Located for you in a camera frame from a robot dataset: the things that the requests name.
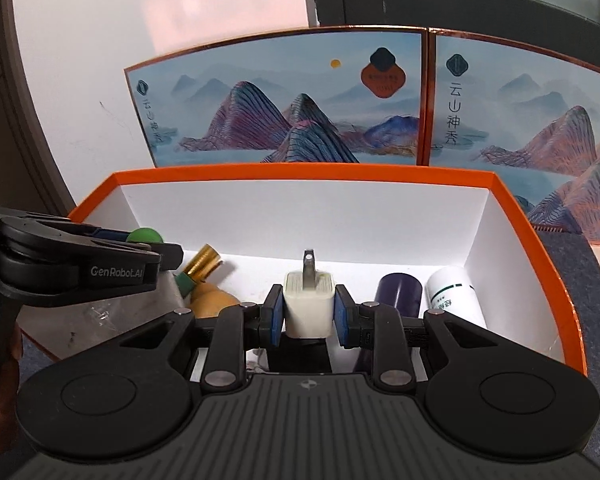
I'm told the brown gourd with string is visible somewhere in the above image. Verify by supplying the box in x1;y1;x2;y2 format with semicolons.
190;280;241;321

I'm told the orange cardboard box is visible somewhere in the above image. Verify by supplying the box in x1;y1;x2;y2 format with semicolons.
17;164;592;378

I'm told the clear plastic bag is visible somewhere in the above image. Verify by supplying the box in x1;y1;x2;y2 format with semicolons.
20;270;191;361

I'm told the blue-grey felt mat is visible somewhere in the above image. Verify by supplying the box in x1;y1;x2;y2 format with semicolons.
20;225;600;480

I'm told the brown door frame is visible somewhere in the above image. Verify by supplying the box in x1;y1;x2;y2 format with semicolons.
0;0;76;211

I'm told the white plug charger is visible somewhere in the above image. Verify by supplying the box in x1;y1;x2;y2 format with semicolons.
284;249;337;340

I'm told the teal tube with gold cap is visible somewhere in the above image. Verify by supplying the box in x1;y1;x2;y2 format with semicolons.
174;243;224;306

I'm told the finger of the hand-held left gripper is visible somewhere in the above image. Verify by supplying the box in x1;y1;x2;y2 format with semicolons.
125;241;184;274
10;214;132;244

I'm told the white bottle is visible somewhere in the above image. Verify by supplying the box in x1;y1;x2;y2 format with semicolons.
425;267;487;331

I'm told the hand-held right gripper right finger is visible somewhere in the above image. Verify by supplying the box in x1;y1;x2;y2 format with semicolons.
333;284;528;394

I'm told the navy blue cylinder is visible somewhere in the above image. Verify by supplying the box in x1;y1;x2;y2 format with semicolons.
357;272;423;376

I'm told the mountain print box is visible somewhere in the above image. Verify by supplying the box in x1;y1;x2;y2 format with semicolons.
124;25;428;168
426;27;600;248

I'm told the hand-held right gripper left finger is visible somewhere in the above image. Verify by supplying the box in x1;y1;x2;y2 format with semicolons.
95;284;285;394

